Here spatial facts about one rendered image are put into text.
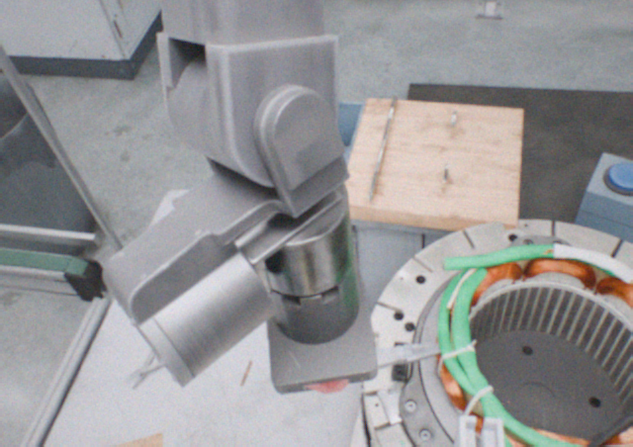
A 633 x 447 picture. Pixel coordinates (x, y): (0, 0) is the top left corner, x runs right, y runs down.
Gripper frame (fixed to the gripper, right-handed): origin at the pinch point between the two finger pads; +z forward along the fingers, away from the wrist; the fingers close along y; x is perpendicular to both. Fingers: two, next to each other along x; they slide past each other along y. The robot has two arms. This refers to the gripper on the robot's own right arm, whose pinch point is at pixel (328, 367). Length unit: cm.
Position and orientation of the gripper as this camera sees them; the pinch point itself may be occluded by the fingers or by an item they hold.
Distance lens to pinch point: 47.6
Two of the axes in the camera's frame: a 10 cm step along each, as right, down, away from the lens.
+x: 9.9, -1.5, -0.1
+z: 1.1, 6.4, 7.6
